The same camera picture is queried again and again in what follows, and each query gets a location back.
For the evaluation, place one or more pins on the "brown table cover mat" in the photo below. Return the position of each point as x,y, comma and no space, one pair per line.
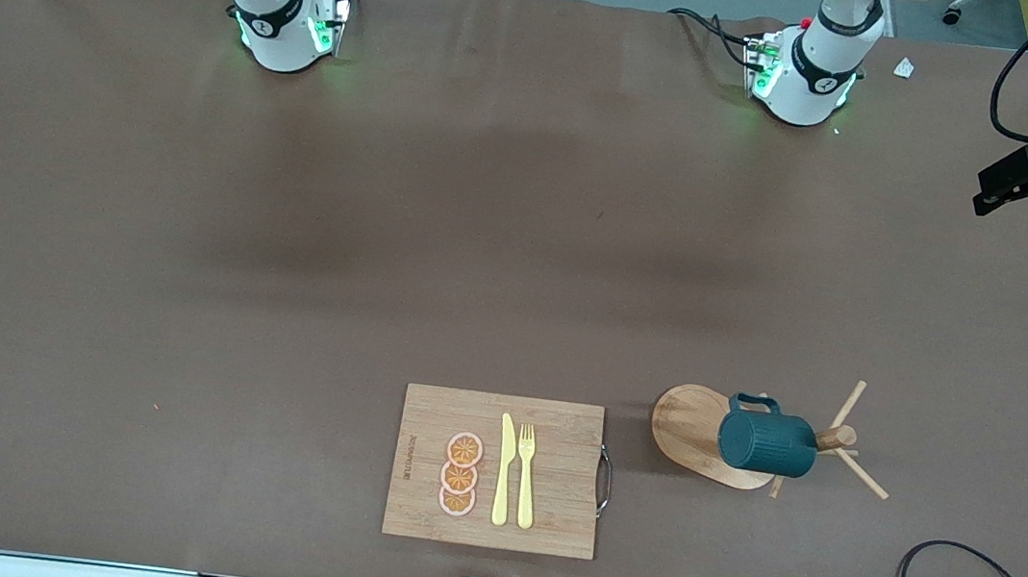
520,231

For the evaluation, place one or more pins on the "orange slice toy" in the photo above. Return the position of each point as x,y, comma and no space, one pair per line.
465,449

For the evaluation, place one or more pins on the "dark teal ribbed mug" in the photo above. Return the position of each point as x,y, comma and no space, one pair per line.
767,443

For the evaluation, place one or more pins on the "yellow plastic knife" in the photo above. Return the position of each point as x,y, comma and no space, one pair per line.
503,481

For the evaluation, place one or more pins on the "wooden mug rack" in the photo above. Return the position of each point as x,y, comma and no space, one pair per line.
700,436

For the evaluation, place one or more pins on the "small white paper scrap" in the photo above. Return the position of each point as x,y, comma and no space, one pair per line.
904,69

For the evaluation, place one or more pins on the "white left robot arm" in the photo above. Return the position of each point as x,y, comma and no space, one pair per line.
815,66

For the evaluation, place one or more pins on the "yellow plastic fork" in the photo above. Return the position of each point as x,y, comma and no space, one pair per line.
525,493

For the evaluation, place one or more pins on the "black chair caster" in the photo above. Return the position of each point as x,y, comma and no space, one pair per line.
954,14

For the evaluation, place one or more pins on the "bamboo cutting board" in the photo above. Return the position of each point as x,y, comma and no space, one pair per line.
560,478

